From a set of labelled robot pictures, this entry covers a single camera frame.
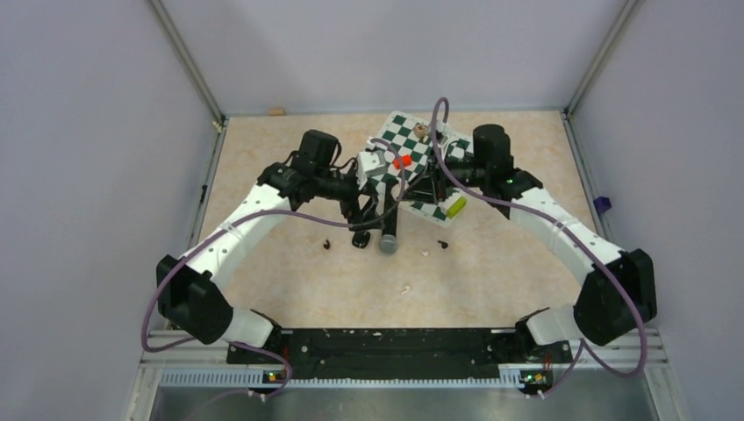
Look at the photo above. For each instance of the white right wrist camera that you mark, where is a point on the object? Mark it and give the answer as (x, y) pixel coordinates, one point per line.
(443, 142)

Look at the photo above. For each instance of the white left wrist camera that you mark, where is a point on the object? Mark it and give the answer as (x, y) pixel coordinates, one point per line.
(370, 164)

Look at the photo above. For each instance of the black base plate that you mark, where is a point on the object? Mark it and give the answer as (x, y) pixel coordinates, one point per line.
(410, 353)

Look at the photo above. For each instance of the wooden letter cube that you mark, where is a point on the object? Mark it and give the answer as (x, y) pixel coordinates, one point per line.
(420, 130)

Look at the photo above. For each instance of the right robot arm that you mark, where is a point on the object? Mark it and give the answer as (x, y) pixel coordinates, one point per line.
(617, 286)

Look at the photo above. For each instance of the black earbud case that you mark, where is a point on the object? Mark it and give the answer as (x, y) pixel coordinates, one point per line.
(361, 239)

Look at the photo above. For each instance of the purple object outside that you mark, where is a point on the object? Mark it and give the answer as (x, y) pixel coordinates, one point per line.
(602, 204)

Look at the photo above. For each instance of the green white chessboard mat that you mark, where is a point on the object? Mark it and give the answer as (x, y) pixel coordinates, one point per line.
(399, 130)

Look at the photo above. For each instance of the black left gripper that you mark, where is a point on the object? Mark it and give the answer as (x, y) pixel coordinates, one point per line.
(365, 217)

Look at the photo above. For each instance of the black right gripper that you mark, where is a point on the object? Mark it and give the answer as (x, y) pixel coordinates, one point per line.
(430, 185)

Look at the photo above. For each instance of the red toy brick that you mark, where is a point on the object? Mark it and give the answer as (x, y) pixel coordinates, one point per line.
(402, 162)

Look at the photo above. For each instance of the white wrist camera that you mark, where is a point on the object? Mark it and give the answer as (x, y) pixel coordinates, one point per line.
(370, 164)
(443, 142)

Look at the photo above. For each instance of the white and green toy brick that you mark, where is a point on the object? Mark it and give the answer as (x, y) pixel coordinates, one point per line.
(454, 205)

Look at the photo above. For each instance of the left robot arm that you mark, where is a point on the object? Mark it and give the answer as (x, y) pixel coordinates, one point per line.
(191, 288)

